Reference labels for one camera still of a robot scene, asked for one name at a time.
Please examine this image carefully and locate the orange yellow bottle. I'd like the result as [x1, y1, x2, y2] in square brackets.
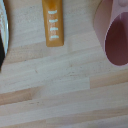
[41, 0, 65, 48]

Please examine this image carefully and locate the pink plastic cup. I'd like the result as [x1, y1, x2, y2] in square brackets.
[92, 0, 128, 67]

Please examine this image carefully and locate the white-rimmed dark plate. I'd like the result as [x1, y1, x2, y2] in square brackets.
[0, 0, 10, 72]

